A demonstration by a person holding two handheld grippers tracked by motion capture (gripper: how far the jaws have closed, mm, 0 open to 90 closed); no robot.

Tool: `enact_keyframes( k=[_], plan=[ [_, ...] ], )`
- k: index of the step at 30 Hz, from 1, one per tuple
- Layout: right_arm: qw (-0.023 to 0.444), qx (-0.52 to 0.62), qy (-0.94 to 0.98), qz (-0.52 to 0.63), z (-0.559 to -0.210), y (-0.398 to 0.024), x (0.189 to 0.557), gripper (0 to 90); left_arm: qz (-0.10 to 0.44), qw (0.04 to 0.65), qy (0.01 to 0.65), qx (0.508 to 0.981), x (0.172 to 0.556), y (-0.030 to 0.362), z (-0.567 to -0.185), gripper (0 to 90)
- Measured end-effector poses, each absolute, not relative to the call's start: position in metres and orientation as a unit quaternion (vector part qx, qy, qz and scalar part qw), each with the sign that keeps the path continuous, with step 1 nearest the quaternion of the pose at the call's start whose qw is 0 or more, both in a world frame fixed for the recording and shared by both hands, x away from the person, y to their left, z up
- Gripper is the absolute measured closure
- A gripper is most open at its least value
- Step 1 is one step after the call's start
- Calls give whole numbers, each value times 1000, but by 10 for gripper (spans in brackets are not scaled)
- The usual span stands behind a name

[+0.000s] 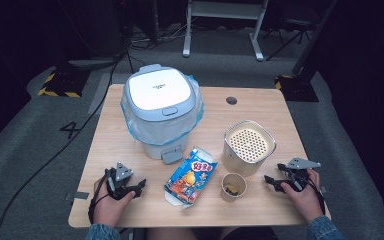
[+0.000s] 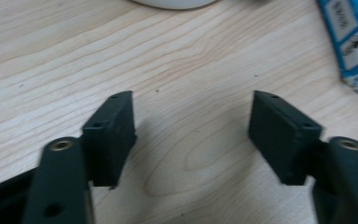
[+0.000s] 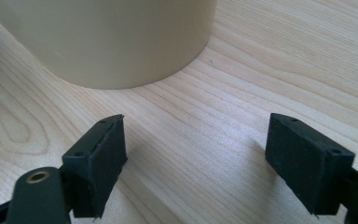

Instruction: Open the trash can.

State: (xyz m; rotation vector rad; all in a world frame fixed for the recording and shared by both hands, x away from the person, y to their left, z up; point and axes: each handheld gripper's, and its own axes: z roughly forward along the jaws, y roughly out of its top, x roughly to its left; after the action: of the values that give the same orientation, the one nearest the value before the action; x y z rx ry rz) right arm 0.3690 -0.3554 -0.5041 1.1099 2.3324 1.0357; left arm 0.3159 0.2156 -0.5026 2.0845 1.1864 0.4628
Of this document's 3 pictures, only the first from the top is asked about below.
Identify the grey tape piece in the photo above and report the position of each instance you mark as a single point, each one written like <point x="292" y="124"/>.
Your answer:
<point x="80" y="195"/>
<point x="323" y="189"/>

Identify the white desk frame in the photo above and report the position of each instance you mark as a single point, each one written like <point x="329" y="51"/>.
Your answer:
<point x="226" y="9"/>

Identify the dark yellow food scrap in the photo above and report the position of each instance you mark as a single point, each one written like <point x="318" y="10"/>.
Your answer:
<point x="231" y="190"/>

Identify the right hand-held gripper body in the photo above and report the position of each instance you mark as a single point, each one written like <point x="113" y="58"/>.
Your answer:
<point x="300" y="165"/>

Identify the cream container with perforated strainer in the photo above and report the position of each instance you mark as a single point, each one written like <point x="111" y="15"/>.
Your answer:
<point x="236" y="164"/>

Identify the black tripod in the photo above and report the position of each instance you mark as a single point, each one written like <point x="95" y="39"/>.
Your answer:
<point x="293" y="36"/>

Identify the person's right hand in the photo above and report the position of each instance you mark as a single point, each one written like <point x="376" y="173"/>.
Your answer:
<point x="306" y="203"/>

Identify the colourful snack bag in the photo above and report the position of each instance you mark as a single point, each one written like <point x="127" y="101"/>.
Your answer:
<point x="190" y="180"/>

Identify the white and blue pedal bin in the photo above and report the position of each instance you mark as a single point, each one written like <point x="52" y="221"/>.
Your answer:
<point x="160" y="88"/>

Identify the brown paper cup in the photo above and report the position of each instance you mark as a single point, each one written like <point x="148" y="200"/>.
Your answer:
<point x="227" y="197"/>

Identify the black yellow striped stand base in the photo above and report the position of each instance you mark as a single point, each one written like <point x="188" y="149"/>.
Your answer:
<point x="65" y="83"/>
<point x="296" y="90"/>

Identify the round dark table grommet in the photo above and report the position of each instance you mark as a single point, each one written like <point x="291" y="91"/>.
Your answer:
<point x="231" y="100"/>

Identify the person's left leg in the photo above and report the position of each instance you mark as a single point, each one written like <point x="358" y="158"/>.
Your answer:
<point x="170" y="234"/>

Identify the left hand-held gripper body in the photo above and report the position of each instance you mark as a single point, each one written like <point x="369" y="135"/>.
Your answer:
<point x="121" y="173"/>

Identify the black slanted stand pole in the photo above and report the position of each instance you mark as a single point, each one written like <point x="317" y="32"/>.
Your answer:
<point x="308" y="53"/>

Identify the blue plastic bin liner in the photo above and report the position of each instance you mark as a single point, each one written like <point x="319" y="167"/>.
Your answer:
<point x="161" y="131"/>

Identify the person's left hand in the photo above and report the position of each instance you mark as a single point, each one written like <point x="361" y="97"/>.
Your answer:
<point x="108" y="210"/>

